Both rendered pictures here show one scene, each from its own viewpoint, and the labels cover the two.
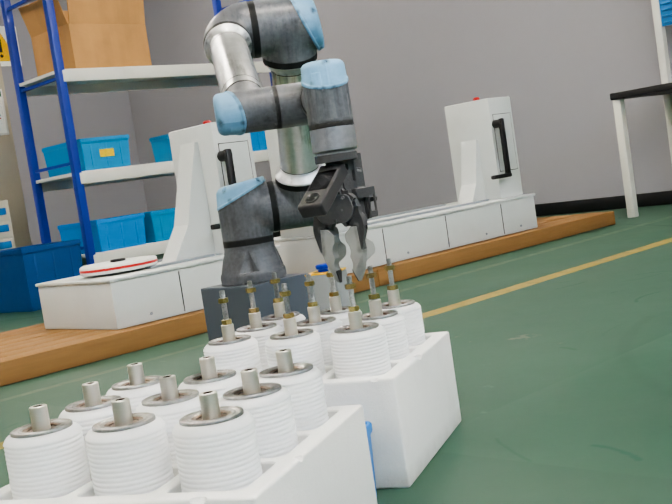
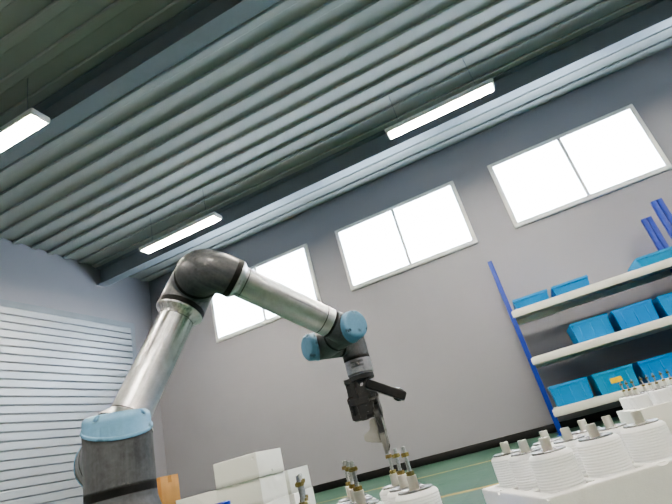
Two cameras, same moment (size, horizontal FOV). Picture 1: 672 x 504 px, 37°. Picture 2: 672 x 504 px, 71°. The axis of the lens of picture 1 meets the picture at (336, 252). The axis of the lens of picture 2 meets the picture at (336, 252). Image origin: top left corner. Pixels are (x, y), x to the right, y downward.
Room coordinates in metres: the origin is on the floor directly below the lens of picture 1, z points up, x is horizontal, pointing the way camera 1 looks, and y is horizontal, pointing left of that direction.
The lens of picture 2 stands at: (2.34, 1.18, 0.35)
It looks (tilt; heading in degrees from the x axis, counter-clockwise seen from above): 23 degrees up; 241
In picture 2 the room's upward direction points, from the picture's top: 15 degrees counter-clockwise
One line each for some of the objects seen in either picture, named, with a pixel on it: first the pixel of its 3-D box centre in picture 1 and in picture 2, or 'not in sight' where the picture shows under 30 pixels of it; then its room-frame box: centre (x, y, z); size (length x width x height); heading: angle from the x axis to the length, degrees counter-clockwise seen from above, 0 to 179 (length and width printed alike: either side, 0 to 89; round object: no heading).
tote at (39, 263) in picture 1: (34, 276); not in sight; (6.21, 1.84, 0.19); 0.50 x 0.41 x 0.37; 48
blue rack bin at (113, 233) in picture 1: (102, 234); not in sight; (6.93, 1.55, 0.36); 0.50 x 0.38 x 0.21; 45
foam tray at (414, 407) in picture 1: (328, 408); not in sight; (1.84, 0.06, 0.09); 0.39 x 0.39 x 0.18; 70
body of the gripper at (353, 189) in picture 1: (343, 189); (364, 397); (1.71, -0.03, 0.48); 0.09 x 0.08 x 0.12; 147
